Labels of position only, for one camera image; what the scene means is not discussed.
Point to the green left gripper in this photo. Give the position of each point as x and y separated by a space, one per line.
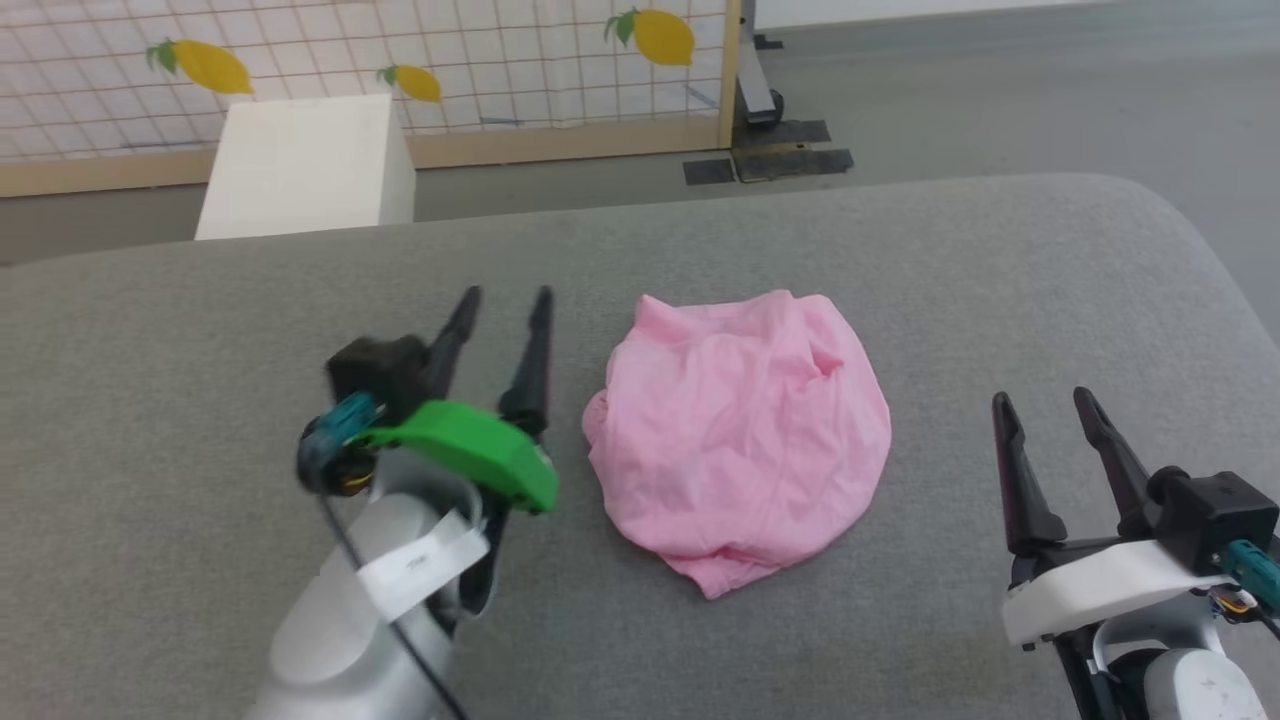
470 445

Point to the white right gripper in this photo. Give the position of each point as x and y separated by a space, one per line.
1100 590

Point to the pink garment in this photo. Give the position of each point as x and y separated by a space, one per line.
730 440

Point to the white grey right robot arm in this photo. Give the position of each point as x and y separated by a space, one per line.
1200 690

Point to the white paper label tag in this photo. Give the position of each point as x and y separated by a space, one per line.
420 565

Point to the white box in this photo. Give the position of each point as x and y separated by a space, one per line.
300 170

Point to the grey fabric sofa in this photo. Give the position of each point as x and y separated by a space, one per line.
200 330

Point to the lemon print mesh partition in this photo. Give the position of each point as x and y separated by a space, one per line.
500 60

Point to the large black floor patch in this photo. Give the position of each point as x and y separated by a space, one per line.
795 160

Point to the grey wheeled stand leg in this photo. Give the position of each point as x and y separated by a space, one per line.
756 90

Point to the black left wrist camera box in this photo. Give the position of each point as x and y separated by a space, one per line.
385 372

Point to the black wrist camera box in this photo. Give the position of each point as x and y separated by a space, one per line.
385 372
1215 515

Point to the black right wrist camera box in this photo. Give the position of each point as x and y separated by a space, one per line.
1215 515

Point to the teal left camera connector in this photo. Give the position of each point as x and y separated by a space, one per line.
345 418

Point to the teal camera connector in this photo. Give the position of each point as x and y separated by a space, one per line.
1255 570
345 418

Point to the teal right camera connector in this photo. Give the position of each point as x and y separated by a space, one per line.
1255 570

